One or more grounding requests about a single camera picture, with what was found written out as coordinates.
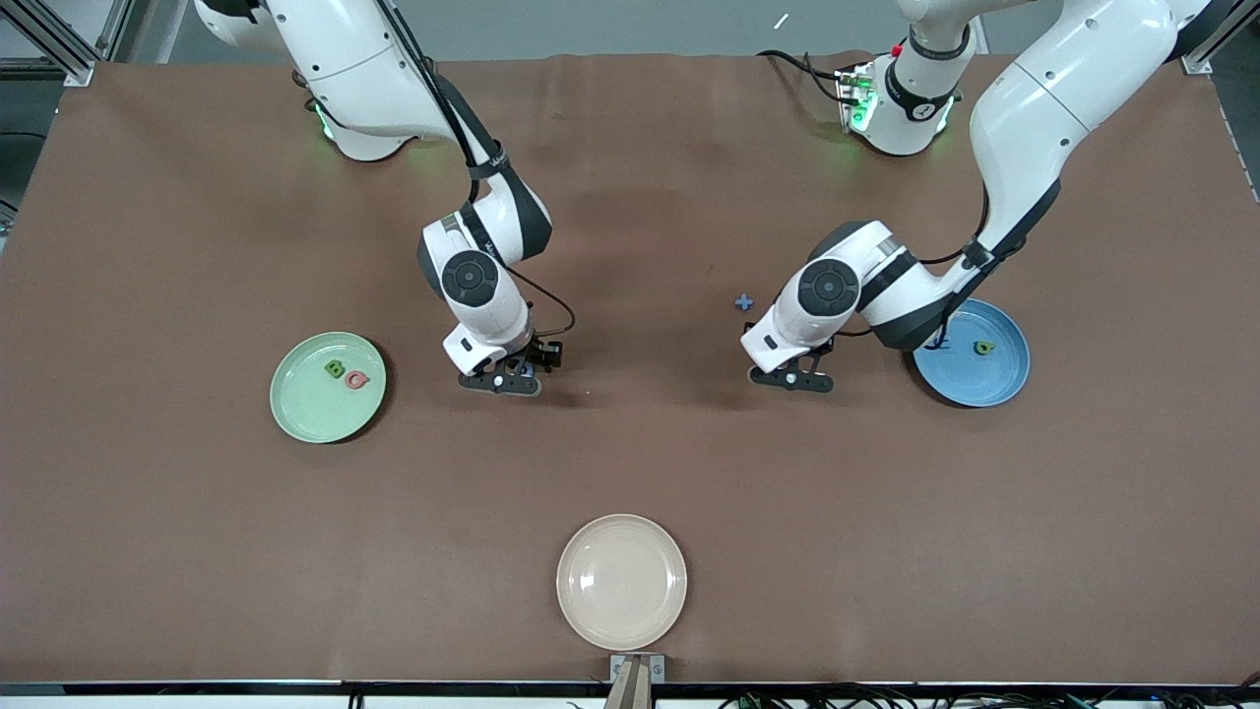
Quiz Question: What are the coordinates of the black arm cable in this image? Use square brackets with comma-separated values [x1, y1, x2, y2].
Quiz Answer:
[374, 0, 579, 344]
[915, 182, 991, 353]

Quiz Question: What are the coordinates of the aluminium frame post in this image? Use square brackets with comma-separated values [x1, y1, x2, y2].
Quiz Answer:
[0, 0, 134, 87]
[1181, 15, 1260, 75]

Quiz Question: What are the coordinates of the beige plate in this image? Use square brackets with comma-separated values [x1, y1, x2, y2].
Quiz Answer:
[556, 513, 688, 652]

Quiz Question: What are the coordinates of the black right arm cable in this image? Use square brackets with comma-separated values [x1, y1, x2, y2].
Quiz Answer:
[374, 0, 579, 344]

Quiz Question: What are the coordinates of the black base cable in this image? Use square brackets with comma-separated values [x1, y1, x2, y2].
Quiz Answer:
[756, 49, 848, 104]

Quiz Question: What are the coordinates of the green plate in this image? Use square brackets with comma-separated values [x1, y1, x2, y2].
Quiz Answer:
[269, 331, 388, 444]

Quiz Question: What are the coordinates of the blue plate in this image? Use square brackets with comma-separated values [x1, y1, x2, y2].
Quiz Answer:
[913, 298, 1032, 409]

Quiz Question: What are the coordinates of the brown table mat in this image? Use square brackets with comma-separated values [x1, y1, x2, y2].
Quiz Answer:
[0, 51, 1260, 685]

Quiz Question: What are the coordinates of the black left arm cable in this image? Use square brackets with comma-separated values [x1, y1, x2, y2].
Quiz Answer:
[915, 182, 991, 353]

